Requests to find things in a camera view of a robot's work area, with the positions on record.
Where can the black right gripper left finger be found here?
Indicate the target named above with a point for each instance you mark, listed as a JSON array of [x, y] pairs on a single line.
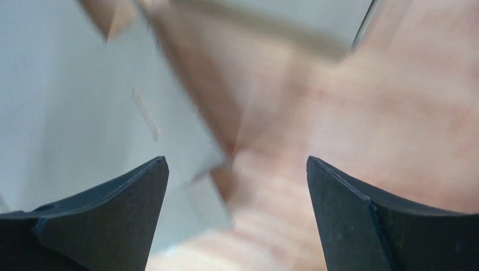
[[107, 227]]

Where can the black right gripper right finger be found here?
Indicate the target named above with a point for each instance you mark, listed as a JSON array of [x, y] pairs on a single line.
[[363, 227]]

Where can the brown cardboard sheet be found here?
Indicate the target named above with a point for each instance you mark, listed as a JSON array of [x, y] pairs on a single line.
[[78, 110]]

